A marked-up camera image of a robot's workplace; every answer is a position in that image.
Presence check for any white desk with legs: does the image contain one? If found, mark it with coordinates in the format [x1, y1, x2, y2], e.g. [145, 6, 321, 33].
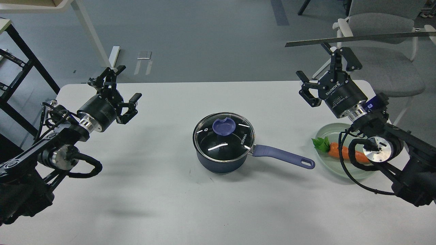
[1, 0, 120, 85]

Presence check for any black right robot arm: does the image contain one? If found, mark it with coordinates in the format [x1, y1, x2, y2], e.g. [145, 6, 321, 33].
[296, 42, 436, 207]

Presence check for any black metal rack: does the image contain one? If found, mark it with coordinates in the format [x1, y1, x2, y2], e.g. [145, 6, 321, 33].
[0, 19, 60, 136]

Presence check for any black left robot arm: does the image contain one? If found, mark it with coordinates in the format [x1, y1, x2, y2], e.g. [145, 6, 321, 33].
[0, 65, 142, 225]

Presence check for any grey office chair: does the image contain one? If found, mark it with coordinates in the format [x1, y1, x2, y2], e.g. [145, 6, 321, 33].
[332, 0, 425, 124]

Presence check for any pale green glass plate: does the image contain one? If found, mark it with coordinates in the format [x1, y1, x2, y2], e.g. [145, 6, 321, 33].
[314, 123, 375, 180]

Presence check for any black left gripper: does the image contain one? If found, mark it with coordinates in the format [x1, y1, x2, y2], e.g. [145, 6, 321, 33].
[77, 65, 142, 132]

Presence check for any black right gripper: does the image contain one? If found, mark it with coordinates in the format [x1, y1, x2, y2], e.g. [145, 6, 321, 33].
[296, 42, 368, 118]

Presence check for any glass pot lid blue knob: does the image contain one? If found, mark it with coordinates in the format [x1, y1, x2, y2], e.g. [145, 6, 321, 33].
[192, 113, 255, 162]

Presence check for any orange toy carrot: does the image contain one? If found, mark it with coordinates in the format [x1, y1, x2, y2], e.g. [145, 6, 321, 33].
[311, 137, 370, 164]

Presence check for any dark blue saucepan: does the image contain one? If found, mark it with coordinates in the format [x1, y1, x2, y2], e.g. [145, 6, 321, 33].
[193, 112, 316, 175]

